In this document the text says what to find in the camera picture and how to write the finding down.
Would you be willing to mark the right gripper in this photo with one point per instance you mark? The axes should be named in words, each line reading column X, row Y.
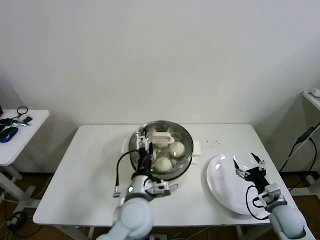
column 257, row 178

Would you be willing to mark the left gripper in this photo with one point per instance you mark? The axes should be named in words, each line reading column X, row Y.
column 145, row 162

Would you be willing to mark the white steamed baozi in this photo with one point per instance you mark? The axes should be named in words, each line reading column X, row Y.
column 177, row 150
column 162, row 145
column 163, row 165

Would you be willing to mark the glass lid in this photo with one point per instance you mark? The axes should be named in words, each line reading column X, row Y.
column 162, row 137

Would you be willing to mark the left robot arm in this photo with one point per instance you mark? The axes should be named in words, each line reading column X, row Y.
column 135, row 215

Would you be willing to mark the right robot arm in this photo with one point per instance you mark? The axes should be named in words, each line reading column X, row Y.
column 287, row 222

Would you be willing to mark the steel steamer basket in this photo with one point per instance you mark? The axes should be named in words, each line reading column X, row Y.
column 197, row 148

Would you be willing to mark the white round plate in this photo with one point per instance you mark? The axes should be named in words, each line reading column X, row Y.
column 220, row 180

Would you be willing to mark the scattered dark crumbs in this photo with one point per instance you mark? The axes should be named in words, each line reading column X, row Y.
column 214, row 143

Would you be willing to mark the white table leg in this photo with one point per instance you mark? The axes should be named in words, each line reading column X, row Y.
column 239, row 232
column 90, row 233

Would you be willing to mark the white printed paper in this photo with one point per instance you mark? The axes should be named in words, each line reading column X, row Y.
column 315, row 93

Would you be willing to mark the white side table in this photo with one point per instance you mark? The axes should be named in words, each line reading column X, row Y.
column 30, row 130

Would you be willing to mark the small black device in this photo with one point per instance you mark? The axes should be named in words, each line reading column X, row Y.
column 28, row 119

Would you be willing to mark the green pen bundle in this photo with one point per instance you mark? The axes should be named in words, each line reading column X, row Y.
column 11, row 121

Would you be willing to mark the blue computer mouse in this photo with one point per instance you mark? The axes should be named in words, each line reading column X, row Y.
column 8, row 133

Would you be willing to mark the white floor socket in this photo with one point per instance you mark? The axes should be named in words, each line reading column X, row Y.
column 16, row 220

